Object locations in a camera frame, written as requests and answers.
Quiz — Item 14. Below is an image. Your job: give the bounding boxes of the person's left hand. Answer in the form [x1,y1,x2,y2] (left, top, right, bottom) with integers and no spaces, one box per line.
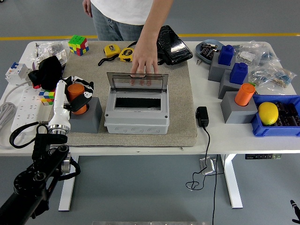
[130,43,159,86]

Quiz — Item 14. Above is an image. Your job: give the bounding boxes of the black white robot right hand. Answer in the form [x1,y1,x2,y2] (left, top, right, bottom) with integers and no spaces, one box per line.
[290,199,300,225]

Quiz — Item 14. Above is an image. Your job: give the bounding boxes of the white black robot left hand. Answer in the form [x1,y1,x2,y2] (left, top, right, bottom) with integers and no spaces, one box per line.
[48,75,95,129]

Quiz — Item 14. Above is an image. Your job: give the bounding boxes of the person's right hand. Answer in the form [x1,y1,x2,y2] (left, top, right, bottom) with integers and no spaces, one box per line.
[82,0,93,17]

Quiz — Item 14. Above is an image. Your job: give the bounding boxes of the orange cylinder battery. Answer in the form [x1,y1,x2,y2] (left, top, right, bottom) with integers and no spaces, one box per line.
[67,83,89,115]
[234,83,255,107]

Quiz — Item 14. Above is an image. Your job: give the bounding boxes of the smoky transparent box lid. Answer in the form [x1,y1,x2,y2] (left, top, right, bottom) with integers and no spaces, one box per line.
[106,72,169,93]

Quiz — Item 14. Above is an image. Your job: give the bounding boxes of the grey holder block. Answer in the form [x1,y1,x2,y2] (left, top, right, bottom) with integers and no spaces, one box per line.
[67,97,104,134]
[208,55,235,83]
[220,90,258,124]
[218,69,249,100]

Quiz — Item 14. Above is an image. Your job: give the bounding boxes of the grey electrical junction box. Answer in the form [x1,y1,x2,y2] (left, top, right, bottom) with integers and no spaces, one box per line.
[104,90,170,135]

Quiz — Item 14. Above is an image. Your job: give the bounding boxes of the silver floor socket box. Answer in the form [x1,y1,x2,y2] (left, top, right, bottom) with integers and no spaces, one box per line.
[199,157,218,176]

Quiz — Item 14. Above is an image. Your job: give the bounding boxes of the small colourful puzzle cube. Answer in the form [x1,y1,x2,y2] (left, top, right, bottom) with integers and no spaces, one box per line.
[38,88,57,106]

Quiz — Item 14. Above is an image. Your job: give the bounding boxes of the yellow tape measure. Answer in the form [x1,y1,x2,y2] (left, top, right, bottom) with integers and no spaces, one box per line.
[118,47,136,63]
[97,44,121,67]

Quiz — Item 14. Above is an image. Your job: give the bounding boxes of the shiny black pouch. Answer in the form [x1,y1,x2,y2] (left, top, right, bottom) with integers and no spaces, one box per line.
[127,25,194,66]

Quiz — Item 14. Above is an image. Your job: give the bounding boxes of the white power strip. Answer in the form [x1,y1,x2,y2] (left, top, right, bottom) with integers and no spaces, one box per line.
[10,87,56,136]

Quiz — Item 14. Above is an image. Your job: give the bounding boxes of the person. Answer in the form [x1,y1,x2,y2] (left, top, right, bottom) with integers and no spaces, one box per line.
[90,0,174,42]

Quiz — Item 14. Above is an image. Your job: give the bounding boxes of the black cloth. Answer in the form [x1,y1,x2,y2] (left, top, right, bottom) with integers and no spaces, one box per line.
[27,55,66,91]

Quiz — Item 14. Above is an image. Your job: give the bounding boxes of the grey-brown mat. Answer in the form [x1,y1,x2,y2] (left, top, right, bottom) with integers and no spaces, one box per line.
[62,41,198,148]

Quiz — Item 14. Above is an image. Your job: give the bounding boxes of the large colourful puzzle cube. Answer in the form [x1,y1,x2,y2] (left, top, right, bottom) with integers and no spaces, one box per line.
[68,35,90,57]

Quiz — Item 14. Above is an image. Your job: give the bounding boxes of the white socket part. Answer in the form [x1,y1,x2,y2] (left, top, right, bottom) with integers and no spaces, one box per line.
[55,50,68,67]

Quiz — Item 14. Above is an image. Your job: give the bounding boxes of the clear bag of parts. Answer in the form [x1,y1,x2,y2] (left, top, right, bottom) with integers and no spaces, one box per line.
[37,41,71,59]
[248,63,298,89]
[234,40,281,68]

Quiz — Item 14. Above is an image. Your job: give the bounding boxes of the white packaged parts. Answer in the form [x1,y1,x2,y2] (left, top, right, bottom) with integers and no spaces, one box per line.
[31,50,51,70]

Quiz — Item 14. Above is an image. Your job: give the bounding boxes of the blue-grey shallow tray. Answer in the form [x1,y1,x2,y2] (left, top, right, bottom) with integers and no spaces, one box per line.
[195,39,227,65]

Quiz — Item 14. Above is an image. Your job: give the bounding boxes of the white circuit breaker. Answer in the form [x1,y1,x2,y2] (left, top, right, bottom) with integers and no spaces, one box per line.
[5,62,32,85]

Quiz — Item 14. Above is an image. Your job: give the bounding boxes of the dark electronic parts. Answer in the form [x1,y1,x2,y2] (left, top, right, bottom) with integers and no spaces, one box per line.
[200,43,216,60]

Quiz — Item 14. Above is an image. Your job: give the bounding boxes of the black table control panel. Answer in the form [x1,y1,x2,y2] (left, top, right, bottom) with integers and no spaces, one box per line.
[245,153,282,160]

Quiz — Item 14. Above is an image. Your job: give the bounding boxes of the white table leg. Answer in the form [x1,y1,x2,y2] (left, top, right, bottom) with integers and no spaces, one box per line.
[221,154,243,209]
[58,155,80,211]

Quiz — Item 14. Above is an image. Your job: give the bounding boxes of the black power adapter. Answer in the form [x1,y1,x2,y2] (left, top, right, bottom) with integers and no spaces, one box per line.
[195,106,210,128]

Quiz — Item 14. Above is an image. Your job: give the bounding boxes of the blue plastic block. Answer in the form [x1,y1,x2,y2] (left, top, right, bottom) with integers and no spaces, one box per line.
[229,62,249,85]
[217,45,236,66]

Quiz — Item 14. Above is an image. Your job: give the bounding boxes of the blue plastic bin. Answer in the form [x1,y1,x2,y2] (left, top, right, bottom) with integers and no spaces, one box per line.
[250,94,300,137]

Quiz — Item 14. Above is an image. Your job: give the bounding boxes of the yellow lemon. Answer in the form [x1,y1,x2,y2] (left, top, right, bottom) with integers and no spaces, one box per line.
[258,102,279,126]

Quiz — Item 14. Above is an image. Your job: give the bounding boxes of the black capacitors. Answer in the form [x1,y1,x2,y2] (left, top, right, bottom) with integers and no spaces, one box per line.
[273,100,300,127]

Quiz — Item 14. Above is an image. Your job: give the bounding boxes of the black hanging cable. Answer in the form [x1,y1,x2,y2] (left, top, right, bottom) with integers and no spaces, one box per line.
[211,154,225,225]

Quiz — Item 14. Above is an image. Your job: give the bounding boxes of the black adapter cord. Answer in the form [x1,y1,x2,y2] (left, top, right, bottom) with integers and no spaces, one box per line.
[186,125,211,191]

